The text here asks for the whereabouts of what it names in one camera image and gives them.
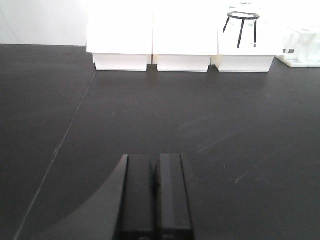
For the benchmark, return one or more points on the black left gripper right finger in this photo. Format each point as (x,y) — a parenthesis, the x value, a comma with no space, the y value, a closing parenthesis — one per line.
(172,213)

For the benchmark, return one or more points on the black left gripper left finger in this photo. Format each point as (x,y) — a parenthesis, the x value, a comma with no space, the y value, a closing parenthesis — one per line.
(136,215)

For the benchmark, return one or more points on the left white storage bin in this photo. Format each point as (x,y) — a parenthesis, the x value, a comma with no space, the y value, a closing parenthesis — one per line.
(121,42)

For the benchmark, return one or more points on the white storage bin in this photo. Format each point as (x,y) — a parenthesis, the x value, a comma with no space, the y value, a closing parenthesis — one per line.
(121,42)
(184,42)
(247,58)

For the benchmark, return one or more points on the middle white storage bin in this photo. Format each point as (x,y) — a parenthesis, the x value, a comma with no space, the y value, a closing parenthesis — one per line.
(184,42)

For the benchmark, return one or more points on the right white storage bin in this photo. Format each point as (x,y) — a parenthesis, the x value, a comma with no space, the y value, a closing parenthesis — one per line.
(247,58)

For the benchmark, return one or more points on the white test tube rack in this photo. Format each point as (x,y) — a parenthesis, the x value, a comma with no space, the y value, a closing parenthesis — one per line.
(301,47)

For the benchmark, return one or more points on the clear glass beaker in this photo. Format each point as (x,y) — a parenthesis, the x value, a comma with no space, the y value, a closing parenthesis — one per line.
(244,9)

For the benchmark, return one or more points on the black wire tripod stand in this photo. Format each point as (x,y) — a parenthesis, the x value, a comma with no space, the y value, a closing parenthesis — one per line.
(241,27)

